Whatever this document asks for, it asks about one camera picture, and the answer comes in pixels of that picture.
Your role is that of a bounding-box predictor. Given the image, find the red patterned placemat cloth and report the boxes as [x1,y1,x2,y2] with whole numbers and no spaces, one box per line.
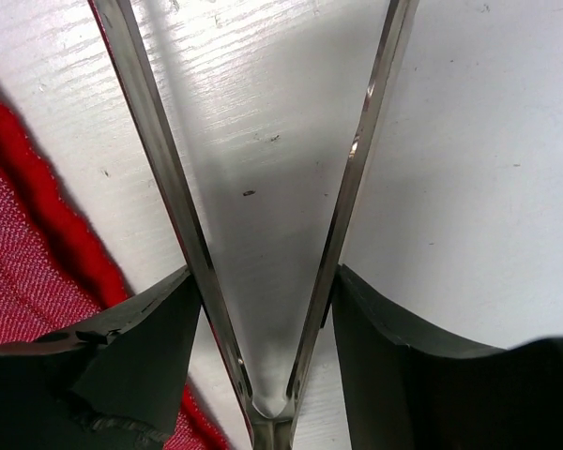
[0,86,227,449]

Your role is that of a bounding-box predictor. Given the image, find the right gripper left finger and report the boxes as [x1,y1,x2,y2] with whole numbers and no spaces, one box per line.
[0,268,201,449]

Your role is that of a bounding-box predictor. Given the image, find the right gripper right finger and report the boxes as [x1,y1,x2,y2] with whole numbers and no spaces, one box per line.
[332,267,563,449]

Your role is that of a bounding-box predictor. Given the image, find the metal serving tongs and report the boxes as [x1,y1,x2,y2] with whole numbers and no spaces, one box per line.
[89,1,418,449]

